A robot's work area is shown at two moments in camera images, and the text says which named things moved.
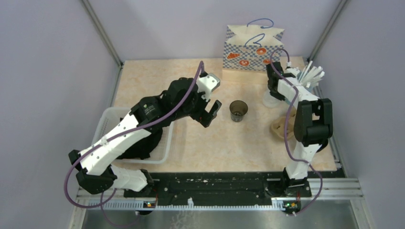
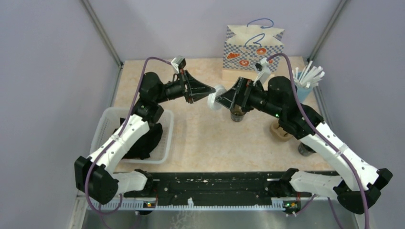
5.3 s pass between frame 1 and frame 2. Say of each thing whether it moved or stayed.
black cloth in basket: stayed
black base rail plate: stayed
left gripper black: moved
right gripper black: moved
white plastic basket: stayed
